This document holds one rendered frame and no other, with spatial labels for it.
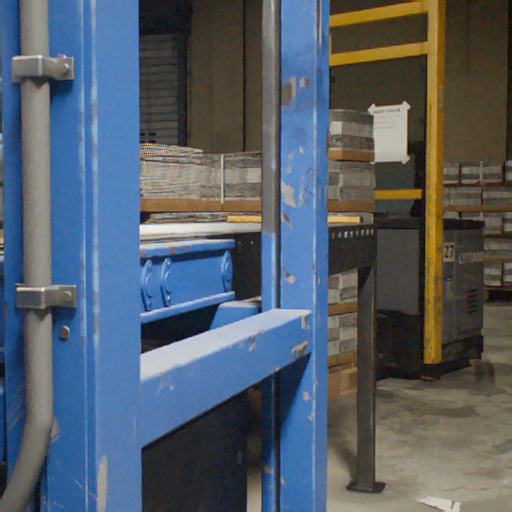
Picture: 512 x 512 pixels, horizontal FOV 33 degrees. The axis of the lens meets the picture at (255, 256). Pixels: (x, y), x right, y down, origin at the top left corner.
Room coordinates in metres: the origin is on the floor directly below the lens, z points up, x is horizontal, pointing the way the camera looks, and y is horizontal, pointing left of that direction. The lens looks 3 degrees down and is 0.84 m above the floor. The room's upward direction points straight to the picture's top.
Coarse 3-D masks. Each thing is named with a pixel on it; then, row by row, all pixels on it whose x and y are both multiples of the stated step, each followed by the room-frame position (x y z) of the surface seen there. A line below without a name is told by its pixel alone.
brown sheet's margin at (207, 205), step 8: (208, 200) 3.57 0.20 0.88; (216, 200) 3.54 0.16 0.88; (224, 200) 3.52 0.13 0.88; (232, 200) 3.49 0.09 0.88; (240, 200) 3.46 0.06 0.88; (248, 200) 3.44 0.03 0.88; (256, 200) 3.41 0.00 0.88; (208, 208) 3.57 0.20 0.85; (216, 208) 3.55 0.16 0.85; (224, 208) 3.52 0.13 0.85; (232, 208) 3.49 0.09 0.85; (240, 208) 3.47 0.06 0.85; (248, 208) 3.44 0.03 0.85; (256, 208) 3.41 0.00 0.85
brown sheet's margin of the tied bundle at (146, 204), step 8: (144, 200) 2.92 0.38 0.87; (152, 200) 2.95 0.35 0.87; (160, 200) 2.98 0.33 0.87; (168, 200) 3.01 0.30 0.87; (176, 200) 3.04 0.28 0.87; (184, 200) 3.07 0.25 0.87; (192, 200) 3.10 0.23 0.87; (200, 200) 3.13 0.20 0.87; (144, 208) 2.92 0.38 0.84; (152, 208) 2.95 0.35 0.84; (160, 208) 2.98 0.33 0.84; (168, 208) 3.01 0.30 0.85; (176, 208) 3.04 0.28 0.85; (184, 208) 3.07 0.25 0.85; (192, 208) 3.10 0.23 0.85; (200, 208) 3.13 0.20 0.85
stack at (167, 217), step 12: (144, 216) 2.99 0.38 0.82; (156, 216) 2.97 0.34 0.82; (168, 216) 3.01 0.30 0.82; (180, 216) 3.06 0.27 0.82; (192, 216) 3.11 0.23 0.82; (204, 216) 3.16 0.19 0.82; (216, 216) 3.22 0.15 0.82; (336, 276) 3.85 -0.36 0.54; (336, 288) 3.85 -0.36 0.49; (252, 300) 3.38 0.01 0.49; (336, 300) 3.84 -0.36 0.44; (336, 324) 3.85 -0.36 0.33; (336, 336) 3.84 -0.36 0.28; (144, 348) 3.01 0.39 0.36; (156, 348) 2.99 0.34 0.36; (336, 348) 3.85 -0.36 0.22; (336, 372) 3.84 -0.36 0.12; (336, 384) 3.85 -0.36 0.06; (252, 396) 3.38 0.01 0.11; (336, 396) 3.85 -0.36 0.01; (252, 408) 3.38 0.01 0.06; (252, 420) 3.38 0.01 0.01
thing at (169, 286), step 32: (0, 256) 0.84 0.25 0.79; (160, 256) 1.08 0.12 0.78; (192, 256) 1.19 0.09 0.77; (224, 256) 1.30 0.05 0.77; (0, 288) 0.78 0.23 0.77; (160, 288) 1.09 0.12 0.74; (192, 288) 1.19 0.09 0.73; (224, 288) 1.30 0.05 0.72; (0, 320) 0.78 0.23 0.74; (0, 352) 0.77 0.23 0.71
